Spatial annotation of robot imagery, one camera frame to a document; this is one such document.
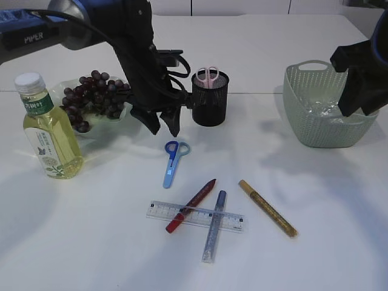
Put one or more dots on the purple artificial grape bunch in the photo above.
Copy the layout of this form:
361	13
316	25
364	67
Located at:
96	96

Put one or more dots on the green plastic woven basket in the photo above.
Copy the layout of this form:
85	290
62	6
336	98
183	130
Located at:
318	80

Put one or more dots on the blue scissors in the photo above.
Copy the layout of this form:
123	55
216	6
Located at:
175	151

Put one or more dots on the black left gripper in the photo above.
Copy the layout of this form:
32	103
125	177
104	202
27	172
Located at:
127	26

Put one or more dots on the clear plastic sheet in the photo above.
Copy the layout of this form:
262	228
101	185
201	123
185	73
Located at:
323	108

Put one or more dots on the gold glitter pen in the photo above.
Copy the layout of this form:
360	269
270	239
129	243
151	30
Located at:
275	216

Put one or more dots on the black mesh pen holder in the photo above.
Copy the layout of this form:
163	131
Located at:
209	105

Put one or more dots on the blue glitter pen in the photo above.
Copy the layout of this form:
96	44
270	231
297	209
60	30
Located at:
208	255

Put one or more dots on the red crayon pen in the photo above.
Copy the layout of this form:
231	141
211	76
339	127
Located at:
194	202

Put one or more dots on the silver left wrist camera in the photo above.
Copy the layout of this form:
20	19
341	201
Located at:
169	58

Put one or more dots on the green wavy glass plate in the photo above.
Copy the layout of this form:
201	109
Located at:
100	125

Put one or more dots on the yellow tea bottle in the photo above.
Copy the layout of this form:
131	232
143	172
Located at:
48	129

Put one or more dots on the clear plastic ruler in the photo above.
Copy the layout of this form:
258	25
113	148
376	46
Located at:
195	216

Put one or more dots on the blue black left robot arm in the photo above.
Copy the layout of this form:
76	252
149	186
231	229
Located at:
27	30

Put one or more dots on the pink purple scissors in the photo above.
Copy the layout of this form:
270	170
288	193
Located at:
207	76

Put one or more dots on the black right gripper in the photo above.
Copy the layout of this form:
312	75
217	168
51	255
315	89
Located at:
366	83

